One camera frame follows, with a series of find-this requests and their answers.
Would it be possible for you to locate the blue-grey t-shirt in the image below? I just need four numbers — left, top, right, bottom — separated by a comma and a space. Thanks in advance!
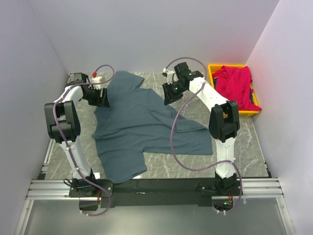
92, 71, 213, 184

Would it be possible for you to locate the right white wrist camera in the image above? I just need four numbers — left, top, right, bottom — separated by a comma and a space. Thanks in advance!
162, 68, 176, 84

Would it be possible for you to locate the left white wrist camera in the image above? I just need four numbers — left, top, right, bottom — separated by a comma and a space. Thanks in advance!
90, 72, 106, 86

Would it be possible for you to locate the black base beam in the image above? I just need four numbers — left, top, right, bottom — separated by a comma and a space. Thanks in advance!
67, 178, 242, 211

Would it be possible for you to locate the red t-shirt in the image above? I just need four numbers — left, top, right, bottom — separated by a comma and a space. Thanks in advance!
211, 65, 262, 112

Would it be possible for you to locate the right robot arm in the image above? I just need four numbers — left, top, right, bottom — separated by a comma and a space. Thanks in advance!
162, 62, 240, 195

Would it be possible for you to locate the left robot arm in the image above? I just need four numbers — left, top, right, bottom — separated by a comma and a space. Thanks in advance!
44, 73, 110, 197

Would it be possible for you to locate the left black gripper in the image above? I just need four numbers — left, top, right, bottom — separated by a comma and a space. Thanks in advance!
82, 87, 110, 108

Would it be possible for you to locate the aluminium rail frame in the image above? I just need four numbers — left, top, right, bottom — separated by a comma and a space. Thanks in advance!
13, 72, 298, 235

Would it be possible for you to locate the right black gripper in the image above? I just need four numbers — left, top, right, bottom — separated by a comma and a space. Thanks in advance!
162, 81, 186, 106

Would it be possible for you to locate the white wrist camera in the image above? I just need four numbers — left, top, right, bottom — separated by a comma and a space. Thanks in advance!
90, 72, 106, 86
162, 68, 176, 84

